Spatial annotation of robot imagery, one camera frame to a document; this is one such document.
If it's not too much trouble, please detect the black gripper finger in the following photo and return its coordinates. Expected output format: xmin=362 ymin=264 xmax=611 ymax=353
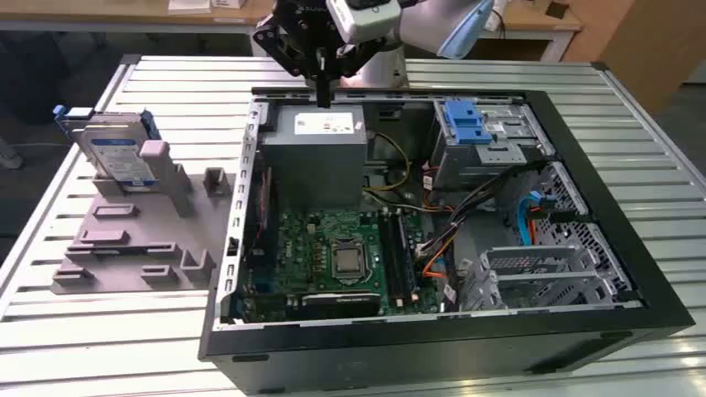
xmin=251 ymin=14 xmax=327 ymax=109
xmin=324 ymin=37 xmax=378 ymax=109

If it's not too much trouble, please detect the hard disk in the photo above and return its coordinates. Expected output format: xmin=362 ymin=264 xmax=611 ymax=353
xmin=53 ymin=106 xmax=163 ymax=194

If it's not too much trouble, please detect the metal disk bay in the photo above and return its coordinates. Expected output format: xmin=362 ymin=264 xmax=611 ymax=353
xmin=476 ymin=246 xmax=630 ymax=311

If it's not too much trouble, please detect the white paper stack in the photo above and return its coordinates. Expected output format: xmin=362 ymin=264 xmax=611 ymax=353
xmin=167 ymin=0 xmax=212 ymax=16

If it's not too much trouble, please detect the blue plastic drive latch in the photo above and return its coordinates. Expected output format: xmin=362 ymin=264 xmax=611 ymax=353
xmin=443 ymin=101 xmax=492 ymax=146

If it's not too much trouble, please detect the wooden desk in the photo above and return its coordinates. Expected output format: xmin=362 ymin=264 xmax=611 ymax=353
xmin=0 ymin=0 xmax=586 ymax=59

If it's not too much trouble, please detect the grey power supply unit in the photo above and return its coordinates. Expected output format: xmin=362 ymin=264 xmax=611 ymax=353
xmin=259 ymin=103 xmax=370 ymax=212

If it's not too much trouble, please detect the metal optical drive cage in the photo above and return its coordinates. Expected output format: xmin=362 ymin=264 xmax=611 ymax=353
xmin=430 ymin=98 xmax=557 ymax=191

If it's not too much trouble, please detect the green motherboard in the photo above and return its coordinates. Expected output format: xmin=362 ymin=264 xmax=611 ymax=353
xmin=236 ymin=208 xmax=442 ymax=322

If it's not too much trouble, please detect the black RAM stick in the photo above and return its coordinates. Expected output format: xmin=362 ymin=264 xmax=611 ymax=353
xmin=395 ymin=210 xmax=419 ymax=305

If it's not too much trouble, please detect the silver CPU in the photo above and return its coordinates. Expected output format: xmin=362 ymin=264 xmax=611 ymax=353
xmin=332 ymin=246 xmax=366 ymax=279

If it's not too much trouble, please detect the grey parts rack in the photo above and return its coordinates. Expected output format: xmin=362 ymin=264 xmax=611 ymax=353
xmin=49 ymin=140 xmax=239 ymax=295

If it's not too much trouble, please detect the white furniture foot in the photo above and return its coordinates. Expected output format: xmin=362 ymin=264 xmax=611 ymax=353
xmin=0 ymin=138 xmax=24 ymax=170

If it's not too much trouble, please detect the black graphics card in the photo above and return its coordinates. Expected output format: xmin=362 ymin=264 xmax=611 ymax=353
xmin=286 ymin=291 xmax=382 ymax=320

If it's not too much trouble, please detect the black PC case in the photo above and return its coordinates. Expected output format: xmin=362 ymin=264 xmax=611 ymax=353
xmin=197 ymin=85 xmax=695 ymax=395

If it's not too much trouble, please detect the pale grey camera box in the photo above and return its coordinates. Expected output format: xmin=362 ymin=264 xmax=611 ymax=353
xmin=324 ymin=0 xmax=403 ymax=43

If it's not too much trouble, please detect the yellow wire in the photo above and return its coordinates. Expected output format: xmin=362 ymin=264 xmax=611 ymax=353
xmin=363 ymin=131 xmax=412 ymax=192

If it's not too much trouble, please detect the black cable bundle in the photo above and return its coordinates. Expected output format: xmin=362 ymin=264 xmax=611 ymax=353
xmin=418 ymin=163 xmax=547 ymax=257

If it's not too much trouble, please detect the blue data wire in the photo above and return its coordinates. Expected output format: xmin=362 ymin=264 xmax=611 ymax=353
xmin=516 ymin=190 xmax=544 ymax=249

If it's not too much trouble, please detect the black power connector wire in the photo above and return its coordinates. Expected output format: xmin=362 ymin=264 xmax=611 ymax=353
xmin=538 ymin=197 xmax=589 ymax=220

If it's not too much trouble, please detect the orange wire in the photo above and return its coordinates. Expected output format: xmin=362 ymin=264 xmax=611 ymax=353
xmin=422 ymin=247 xmax=459 ymax=279

